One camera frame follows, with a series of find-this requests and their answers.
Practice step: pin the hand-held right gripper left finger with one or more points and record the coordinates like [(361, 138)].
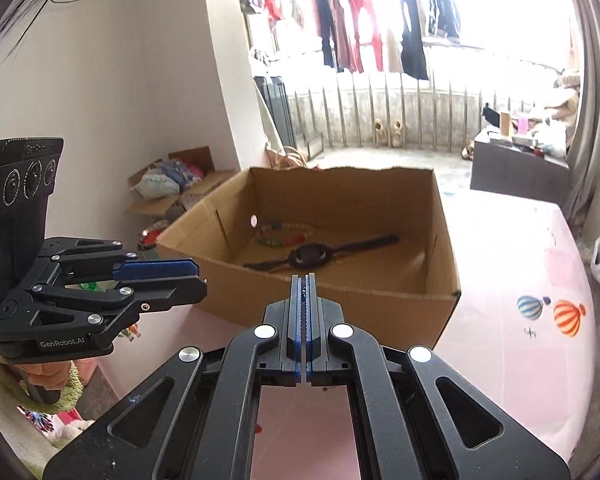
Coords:
[(298, 320)]

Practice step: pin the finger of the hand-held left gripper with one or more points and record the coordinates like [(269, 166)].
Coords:
[(170, 294), (155, 268)]

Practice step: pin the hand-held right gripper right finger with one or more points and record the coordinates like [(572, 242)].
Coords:
[(312, 320)]

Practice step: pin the large cardboard box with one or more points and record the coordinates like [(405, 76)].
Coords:
[(380, 315)]

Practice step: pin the person's left hand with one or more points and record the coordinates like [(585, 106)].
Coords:
[(50, 369)]

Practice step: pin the white plastic bag with print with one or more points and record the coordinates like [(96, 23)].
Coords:
[(155, 185)]

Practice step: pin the open cardboard box with clutter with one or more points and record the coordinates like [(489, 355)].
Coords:
[(200, 160)]

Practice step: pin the pink balloon print tablecloth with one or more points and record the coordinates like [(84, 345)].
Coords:
[(505, 285)]

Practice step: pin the beige boot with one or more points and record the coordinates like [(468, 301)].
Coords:
[(397, 134), (380, 134)]

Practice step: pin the black folded metal rack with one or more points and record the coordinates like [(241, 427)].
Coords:
[(275, 110)]

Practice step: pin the person's dark hair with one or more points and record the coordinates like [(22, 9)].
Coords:
[(10, 0)]

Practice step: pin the balcony railing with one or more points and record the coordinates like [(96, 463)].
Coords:
[(430, 110)]

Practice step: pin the dark cabinet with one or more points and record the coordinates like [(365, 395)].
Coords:
[(515, 175)]

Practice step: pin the small tan box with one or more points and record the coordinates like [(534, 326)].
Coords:
[(505, 122)]

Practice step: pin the pink container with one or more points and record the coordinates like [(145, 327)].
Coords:
[(523, 124)]

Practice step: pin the row of hanging clothes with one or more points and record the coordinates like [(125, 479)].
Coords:
[(355, 20)]

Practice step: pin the grey curtain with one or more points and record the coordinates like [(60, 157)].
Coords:
[(592, 85)]

